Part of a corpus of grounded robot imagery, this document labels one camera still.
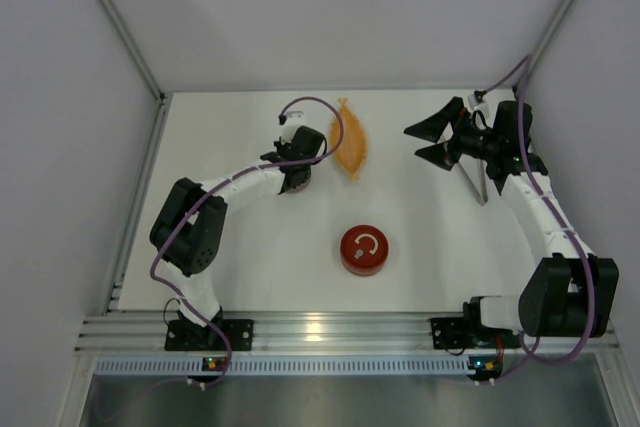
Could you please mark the woven bamboo boat basket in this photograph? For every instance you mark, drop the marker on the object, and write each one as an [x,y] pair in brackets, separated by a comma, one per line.
[350,143]

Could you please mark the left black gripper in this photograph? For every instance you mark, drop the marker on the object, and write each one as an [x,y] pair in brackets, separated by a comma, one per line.
[275,157]

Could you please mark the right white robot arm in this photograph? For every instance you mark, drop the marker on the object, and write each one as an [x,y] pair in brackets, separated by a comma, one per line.
[571,290]

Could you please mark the brown steel lunch container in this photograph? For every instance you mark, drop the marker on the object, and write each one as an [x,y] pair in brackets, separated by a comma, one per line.
[298,188]

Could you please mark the grey slotted cable duct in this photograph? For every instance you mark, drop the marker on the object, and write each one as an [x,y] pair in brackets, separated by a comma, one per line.
[296,365]

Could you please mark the red steel lunch container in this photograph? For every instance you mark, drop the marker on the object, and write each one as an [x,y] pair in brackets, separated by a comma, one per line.
[363,267]

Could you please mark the left aluminium frame post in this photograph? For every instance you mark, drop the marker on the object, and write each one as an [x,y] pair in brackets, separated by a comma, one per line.
[119,26]

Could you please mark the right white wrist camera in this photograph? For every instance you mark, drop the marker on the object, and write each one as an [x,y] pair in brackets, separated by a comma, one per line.
[477,103]

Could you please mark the red round lid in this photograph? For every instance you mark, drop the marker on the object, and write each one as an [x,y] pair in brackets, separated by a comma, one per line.
[364,241]

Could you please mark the steel kitchen tongs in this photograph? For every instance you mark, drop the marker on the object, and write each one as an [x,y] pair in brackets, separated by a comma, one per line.
[475,182]

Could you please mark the aluminium mounting rail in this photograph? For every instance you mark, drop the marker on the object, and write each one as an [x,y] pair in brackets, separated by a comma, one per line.
[273,332]

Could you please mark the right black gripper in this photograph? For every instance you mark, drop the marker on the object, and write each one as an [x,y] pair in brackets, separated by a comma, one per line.
[456,137]

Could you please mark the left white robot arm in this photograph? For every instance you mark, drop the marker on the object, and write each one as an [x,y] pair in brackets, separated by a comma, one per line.
[188,231]

